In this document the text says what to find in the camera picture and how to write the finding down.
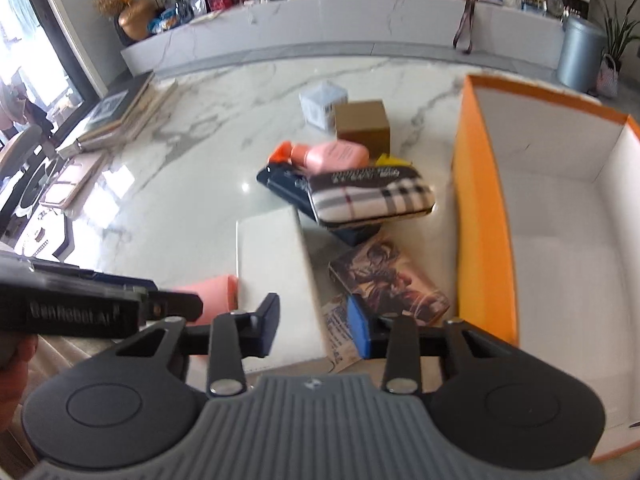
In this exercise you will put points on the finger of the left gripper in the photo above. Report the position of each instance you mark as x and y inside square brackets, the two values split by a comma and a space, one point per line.
[159, 304]

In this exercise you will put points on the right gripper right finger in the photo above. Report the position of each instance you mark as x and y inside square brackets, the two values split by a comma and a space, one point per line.
[399, 340]

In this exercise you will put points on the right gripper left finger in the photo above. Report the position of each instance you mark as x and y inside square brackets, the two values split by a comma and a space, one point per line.
[229, 339]

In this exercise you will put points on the white cream tube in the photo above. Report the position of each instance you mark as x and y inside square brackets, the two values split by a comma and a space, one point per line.
[342, 351]

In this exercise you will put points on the anime art card box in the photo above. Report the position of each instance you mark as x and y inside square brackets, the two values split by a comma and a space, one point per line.
[389, 282]

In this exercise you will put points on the white rectangular box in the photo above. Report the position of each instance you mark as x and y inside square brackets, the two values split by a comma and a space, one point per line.
[271, 256]

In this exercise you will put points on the plaid glasses case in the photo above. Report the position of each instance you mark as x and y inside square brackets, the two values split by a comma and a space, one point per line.
[369, 195]

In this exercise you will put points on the person's left hand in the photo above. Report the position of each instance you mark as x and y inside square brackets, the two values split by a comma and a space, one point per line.
[14, 379]

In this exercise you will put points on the pink tray on table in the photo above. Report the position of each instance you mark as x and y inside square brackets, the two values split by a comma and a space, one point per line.
[72, 179]

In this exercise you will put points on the grey office chair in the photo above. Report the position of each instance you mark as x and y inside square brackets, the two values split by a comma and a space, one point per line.
[27, 150]

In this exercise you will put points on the stack of books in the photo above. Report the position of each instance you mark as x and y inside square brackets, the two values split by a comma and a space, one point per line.
[119, 117]

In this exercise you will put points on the pink lotion bottle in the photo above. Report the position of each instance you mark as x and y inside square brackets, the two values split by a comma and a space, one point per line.
[331, 156]

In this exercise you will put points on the large orange storage box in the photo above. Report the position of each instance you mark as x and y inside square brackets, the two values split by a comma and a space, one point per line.
[547, 188]

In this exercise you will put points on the brown cardboard box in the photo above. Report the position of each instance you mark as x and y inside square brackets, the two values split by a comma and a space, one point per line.
[364, 122]

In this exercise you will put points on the translucent white cube box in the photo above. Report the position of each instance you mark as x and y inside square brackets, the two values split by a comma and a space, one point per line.
[318, 103]

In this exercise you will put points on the golden vase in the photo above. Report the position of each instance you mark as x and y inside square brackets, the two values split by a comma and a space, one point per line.
[135, 19]

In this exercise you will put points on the white marble tv cabinet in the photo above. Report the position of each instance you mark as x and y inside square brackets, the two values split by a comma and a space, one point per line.
[524, 36]

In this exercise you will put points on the grey metal trash can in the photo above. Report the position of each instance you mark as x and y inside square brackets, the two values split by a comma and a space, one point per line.
[581, 52]

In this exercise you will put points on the potted plant right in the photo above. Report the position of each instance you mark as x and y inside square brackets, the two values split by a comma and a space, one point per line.
[620, 32]

